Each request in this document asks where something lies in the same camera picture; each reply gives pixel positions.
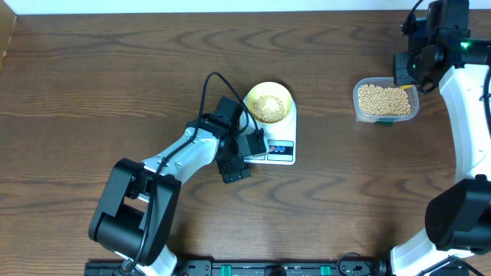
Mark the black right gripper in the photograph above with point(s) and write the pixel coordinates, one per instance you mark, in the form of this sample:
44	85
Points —
400	75

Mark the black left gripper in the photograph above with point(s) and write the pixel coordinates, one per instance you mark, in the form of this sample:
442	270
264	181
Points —
235	174

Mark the yellow bowl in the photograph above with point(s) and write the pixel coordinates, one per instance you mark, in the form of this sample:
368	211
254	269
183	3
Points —
270	88

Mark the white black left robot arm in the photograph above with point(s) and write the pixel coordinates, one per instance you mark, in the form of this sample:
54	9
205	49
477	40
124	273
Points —
134	215

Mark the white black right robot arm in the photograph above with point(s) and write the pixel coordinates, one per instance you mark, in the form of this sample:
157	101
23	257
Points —
457	222

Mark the white digital kitchen scale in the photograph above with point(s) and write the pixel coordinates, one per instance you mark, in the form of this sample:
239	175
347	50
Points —
281	139

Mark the soybeans in yellow bowl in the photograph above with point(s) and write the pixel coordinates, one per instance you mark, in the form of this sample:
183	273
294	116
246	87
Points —
268	109

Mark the clear plastic container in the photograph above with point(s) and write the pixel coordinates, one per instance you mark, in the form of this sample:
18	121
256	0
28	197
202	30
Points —
384	82

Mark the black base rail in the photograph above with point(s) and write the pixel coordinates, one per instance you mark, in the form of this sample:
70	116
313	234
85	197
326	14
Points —
234	268

